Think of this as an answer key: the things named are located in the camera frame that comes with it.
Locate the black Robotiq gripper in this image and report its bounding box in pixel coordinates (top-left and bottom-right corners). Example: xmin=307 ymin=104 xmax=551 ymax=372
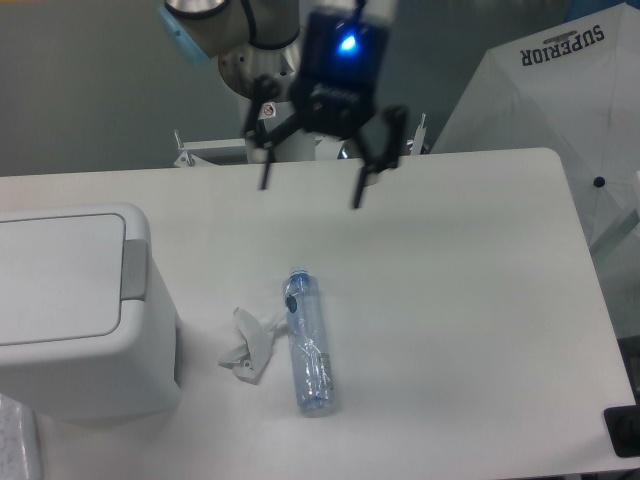
xmin=243 ymin=5 xmax=407 ymax=209

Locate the white push-lid trash can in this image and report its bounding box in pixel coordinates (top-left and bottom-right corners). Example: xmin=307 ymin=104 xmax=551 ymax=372
xmin=1 ymin=203 xmax=181 ymax=421

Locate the crushed clear plastic bottle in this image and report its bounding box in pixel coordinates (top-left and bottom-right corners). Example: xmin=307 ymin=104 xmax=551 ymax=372
xmin=282 ymin=267 xmax=337 ymax=418

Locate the white umbrella with lettering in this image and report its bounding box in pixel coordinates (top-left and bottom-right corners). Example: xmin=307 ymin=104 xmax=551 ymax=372
xmin=433 ymin=3 xmax=639 ymax=245

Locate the crumpled white tissue paper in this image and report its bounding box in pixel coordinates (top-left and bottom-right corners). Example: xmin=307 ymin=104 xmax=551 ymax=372
xmin=218 ymin=307 xmax=286 ymax=385

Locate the black device at table edge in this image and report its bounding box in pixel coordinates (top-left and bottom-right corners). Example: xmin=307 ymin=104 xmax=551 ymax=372
xmin=603 ymin=405 xmax=639 ymax=458

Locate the white speckled object bottom left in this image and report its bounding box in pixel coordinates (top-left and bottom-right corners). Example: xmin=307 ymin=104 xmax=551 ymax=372
xmin=0 ymin=395 xmax=43 ymax=479

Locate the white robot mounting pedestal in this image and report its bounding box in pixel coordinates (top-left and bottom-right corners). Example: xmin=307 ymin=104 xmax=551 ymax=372
xmin=236 ymin=96 xmax=316 ymax=162

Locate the white metal base frame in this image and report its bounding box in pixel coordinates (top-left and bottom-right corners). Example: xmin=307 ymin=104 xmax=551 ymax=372
xmin=174 ymin=113 xmax=431 ymax=168

